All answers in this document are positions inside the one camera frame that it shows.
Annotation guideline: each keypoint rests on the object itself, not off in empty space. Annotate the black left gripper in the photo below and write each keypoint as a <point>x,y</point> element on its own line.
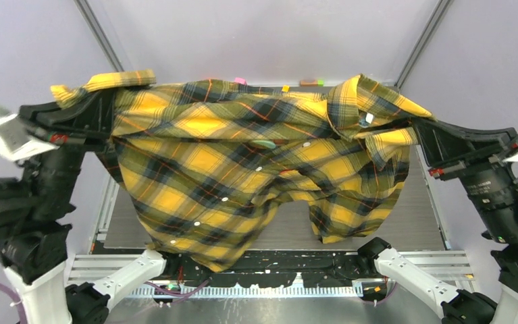
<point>86,122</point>

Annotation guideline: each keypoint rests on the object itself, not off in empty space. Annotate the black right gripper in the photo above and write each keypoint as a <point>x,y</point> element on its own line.
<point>450,147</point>

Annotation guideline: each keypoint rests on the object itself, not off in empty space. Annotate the yellow plaid flannel shirt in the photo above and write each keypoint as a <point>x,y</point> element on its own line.
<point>182,153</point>

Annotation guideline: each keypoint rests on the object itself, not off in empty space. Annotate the round white brooch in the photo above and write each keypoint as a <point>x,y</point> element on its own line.
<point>263,144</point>

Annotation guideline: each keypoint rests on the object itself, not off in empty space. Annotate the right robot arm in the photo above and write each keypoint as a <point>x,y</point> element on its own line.
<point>450,303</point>

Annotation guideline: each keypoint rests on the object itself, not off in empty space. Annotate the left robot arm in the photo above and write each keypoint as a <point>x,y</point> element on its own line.
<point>34,255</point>

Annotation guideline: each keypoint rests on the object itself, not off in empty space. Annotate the tan and green blocks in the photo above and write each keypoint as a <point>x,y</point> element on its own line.
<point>311,82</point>

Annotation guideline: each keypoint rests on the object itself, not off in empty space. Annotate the pink metronome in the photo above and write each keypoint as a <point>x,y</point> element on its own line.
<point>240,81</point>

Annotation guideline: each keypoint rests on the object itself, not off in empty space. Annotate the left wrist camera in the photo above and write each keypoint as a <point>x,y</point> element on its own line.
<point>15,142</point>

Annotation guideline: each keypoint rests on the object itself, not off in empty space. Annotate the aluminium frame rail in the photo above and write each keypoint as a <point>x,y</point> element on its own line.
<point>450,266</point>

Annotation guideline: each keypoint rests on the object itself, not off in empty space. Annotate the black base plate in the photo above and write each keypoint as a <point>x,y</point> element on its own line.
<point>274,269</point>

